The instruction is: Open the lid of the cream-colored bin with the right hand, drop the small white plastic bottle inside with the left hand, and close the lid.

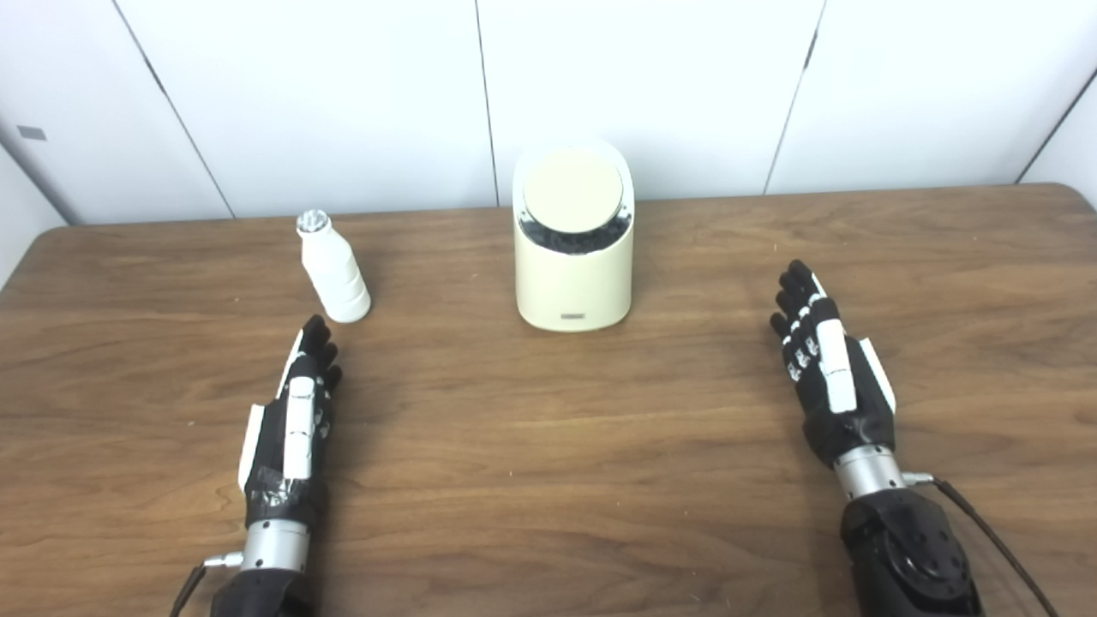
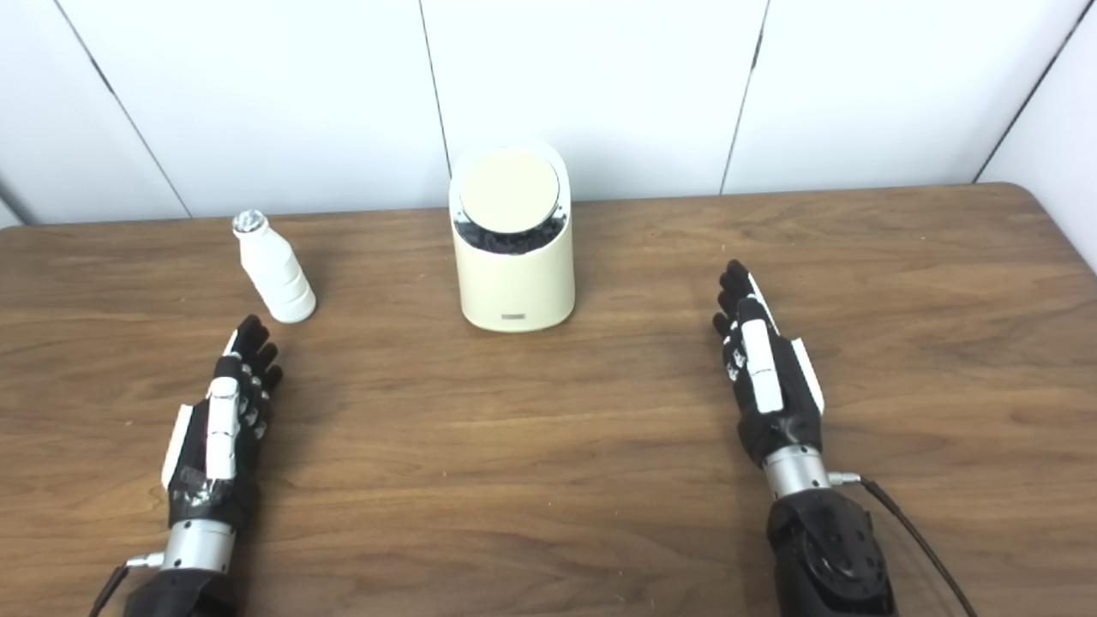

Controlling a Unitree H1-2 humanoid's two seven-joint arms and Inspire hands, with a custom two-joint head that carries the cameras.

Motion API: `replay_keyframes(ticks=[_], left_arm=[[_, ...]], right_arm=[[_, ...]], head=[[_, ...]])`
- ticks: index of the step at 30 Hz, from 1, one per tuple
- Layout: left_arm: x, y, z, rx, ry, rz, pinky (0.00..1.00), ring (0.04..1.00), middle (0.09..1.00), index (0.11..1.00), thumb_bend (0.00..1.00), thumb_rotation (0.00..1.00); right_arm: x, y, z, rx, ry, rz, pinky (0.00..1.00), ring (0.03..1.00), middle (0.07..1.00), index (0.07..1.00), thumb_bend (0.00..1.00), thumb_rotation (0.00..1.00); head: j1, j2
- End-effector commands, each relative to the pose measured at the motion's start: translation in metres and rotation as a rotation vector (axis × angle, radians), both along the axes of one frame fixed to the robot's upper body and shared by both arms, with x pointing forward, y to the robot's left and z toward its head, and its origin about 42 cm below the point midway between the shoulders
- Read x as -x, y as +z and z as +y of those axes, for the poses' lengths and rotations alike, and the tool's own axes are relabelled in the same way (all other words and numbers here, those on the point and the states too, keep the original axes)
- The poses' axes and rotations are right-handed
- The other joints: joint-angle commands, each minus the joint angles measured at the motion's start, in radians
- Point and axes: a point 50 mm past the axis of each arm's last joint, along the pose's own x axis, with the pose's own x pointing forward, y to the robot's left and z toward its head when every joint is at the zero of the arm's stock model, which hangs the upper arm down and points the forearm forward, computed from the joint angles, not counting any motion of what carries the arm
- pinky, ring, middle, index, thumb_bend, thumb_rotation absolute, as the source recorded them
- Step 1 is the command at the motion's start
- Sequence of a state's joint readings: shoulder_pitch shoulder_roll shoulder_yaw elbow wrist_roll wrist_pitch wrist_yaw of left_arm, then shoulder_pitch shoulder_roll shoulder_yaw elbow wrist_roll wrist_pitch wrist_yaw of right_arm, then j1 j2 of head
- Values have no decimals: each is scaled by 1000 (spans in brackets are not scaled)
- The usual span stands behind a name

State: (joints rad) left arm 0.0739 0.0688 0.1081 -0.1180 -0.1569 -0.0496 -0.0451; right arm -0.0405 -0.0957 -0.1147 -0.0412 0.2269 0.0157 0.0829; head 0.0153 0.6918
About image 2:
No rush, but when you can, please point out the small white plastic bottle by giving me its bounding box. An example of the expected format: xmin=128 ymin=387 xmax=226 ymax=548
xmin=231 ymin=210 xmax=317 ymax=325

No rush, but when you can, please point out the round cream bin lid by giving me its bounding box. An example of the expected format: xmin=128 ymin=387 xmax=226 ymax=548
xmin=459 ymin=147 xmax=561 ymax=234

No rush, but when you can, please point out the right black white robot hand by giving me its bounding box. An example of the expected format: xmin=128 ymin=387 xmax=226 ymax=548
xmin=712 ymin=260 xmax=826 ymax=469

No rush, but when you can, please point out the black bin liner bag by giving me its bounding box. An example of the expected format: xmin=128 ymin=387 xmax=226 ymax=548
xmin=453 ymin=213 xmax=568 ymax=256

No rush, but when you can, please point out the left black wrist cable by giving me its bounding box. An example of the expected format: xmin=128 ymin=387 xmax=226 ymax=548
xmin=88 ymin=553 xmax=165 ymax=617

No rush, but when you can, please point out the cream-colored bin body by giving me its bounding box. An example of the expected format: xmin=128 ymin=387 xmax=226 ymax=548
xmin=448 ymin=141 xmax=576 ymax=333

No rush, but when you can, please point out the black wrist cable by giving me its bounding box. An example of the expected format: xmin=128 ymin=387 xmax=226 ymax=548
xmin=88 ymin=553 xmax=165 ymax=617
xmin=827 ymin=471 xmax=979 ymax=617

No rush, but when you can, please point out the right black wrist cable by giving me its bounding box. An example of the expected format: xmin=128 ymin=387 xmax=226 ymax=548
xmin=827 ymin=471 xmax=979 ymax=617

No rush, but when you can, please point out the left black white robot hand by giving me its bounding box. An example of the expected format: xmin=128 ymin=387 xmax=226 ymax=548
xmin=161 ymin=314 xmax=285 ymax=529

